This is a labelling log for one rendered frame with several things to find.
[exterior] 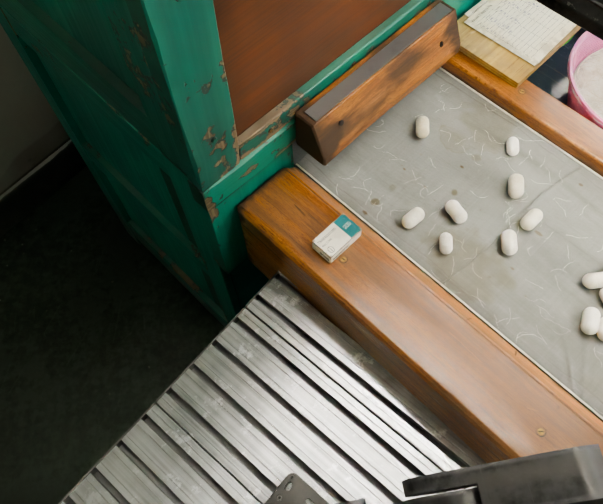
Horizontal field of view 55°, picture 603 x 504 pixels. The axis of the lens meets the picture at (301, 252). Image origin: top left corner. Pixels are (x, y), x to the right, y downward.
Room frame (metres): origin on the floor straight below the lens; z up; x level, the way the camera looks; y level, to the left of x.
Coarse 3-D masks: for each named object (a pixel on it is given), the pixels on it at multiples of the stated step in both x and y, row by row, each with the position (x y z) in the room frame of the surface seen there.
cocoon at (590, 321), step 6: (588, 312) 0.24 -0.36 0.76; (594, 312) 0.24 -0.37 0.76; (582, 318) 0.24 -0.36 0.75; (588, 318) 0.23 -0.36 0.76; (594, 318) 0.23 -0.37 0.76; (582, 324) 0.23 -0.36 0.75; (588, 324) 0.23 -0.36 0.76; (594, 324) 0.23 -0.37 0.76; (582, 330) 0.22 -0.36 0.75; (588, 330) 0.22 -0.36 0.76; (594, 330) 0.22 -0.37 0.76
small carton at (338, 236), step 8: (344, 216) 0.38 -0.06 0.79; (336, 224) 0.37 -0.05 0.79; (344, 224) 0.37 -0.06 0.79; (352, 224) 0.37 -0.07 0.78; (328, 232) 0.36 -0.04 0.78; (336, 232) 0.36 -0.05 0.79; (344, 232) 0.36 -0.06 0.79; (352, 232) 0.36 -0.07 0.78; (360, 232) 0.36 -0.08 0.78; (320, 240) 0.34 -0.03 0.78; (328, 240) 0.34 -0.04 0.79; (336, 240) 0.34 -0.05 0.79; (344, 240) 0.34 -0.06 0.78; (352, 240) 0.35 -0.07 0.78; (320, 248) 0.33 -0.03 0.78; (328, 248) 0.33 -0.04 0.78; (336, 248) 0.33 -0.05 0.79; (344, 248) 0.34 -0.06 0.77; (328, 256) 0.32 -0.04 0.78; (336, 256) 0.33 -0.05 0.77
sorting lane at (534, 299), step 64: (384, 128) 0.56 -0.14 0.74; (448, 128) 0.55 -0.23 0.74; (512, 128) 0.55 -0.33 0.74; (384, 192) 0.44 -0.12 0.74; (448, 192) 0.44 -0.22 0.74; (576, 192) 0.43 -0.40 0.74; (448, 256) 0.34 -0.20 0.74; (512, 256) 0.33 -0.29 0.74; (576, 256) 0.33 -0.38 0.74; (512, 320) 0.24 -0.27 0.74; (576, 320) 0.24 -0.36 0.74; (576, 384) 0.16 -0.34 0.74
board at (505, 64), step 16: (464, 16) 0.75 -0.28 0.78; (464, 32) 0.71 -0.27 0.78; (464, 48) 0.68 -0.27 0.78; (480, 48) 0.68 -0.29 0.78; (496, 48) 0.68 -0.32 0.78; (480, 64) 0.66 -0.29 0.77; (496, 64) 0.64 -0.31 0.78; (512, 64) 0.64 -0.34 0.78; (528, 64) 0.64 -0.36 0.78; (512, 80) 0.61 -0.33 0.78
